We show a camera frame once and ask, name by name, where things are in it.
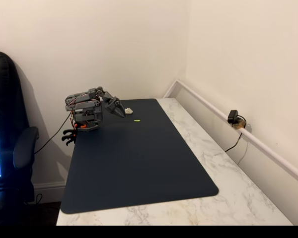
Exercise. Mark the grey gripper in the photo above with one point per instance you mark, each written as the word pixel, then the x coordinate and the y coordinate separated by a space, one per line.
pixel 114 107

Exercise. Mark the white notched plastic piece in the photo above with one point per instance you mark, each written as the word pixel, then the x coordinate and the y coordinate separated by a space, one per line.
pixel 129 110

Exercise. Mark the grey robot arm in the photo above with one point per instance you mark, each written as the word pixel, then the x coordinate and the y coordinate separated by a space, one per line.
pixel 85 105

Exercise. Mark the dark blue desk mat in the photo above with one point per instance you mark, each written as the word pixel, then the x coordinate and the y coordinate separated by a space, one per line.
pixel 139 163

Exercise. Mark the black orange table clamp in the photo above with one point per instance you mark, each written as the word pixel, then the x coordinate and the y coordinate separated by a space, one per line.
pixel 69 141
pixel 68 132

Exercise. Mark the white baseboard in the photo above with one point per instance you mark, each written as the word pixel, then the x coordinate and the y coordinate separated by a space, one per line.
pixel 49 186

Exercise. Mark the black office chair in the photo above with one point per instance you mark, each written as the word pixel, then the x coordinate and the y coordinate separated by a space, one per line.
pixel 12 111

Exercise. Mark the black webcam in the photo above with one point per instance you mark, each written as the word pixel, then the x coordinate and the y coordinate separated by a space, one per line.
pixel 232 116

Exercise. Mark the tan webcam mount block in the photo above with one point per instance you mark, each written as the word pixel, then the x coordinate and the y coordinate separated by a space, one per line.
pixel 239 125

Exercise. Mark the white wall rail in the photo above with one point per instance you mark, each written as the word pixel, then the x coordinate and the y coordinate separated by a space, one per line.
pixel 263 146

